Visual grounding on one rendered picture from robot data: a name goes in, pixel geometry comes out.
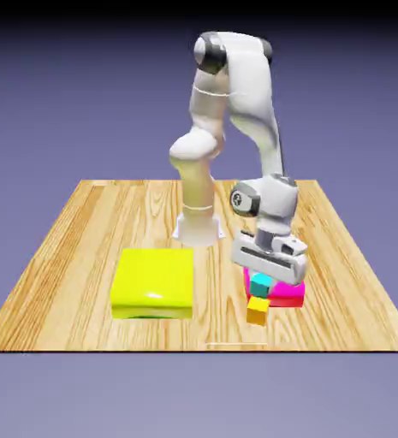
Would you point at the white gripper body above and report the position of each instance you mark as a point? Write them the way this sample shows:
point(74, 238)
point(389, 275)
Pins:
point(267, 261)

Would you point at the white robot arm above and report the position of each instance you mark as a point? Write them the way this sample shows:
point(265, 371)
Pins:
point(250, 102)

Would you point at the small cyan cube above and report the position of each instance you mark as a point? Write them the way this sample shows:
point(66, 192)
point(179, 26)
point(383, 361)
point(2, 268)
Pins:
point(261, 284)

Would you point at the small orange cube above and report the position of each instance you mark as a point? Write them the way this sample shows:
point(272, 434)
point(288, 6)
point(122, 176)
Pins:
point(257, 309)

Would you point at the large pink box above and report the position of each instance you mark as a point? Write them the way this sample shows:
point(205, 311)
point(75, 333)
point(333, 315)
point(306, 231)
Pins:
point(287, 292)

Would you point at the large yellow box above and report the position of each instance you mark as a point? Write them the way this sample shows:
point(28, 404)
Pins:
point(152, 280)

